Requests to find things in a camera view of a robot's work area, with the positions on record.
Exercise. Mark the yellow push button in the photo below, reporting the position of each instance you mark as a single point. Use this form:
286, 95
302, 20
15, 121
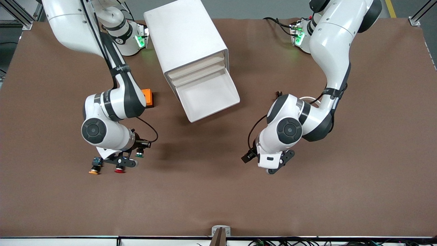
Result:
95, 168

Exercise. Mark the orange button enclosure box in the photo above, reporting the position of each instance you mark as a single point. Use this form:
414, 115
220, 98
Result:
148, 97

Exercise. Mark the green push button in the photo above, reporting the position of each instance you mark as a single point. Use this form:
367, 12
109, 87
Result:
139, 155

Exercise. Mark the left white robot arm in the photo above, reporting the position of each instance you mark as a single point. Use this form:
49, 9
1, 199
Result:
334, 51

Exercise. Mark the red push button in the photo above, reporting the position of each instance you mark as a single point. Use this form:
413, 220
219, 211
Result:
119, 170

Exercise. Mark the white drawer cabinet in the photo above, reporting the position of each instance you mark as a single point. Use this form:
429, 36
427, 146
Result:
181, 34

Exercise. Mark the aluminium frame profile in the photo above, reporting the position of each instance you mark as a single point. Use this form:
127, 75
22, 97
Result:
414, 21
27, 24

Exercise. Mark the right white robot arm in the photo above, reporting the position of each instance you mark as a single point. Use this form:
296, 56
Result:
116, 102

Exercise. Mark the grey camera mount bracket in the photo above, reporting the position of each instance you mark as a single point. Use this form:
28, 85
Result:
215, 232

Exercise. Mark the white plastic drawer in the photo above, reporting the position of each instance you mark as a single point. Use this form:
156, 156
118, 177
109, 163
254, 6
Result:
193, 78
208, 97
196, 68

